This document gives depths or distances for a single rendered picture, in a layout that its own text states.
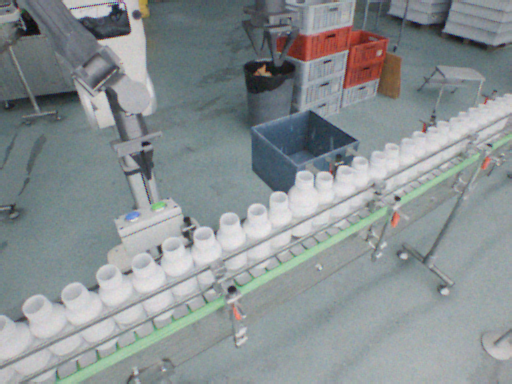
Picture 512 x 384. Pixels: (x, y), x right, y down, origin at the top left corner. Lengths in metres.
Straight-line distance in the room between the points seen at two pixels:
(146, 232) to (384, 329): 1.45
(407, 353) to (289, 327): 0.60
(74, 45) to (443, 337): 1.94
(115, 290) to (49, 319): 0.11
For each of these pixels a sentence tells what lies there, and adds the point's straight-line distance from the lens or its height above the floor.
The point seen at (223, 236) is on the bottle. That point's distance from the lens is 0.65.
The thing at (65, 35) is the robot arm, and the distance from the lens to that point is 0.63.
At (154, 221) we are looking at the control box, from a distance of 0.73.
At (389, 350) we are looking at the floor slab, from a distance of 1.86.
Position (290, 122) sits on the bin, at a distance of 1.45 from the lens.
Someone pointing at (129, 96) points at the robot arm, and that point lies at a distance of 0.61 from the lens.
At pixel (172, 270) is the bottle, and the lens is 0.63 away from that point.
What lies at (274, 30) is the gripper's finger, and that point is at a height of 1.47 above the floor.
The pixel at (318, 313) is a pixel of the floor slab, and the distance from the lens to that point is 1.85.
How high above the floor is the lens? 1.62
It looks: 41 degrees down
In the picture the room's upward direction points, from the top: straight up
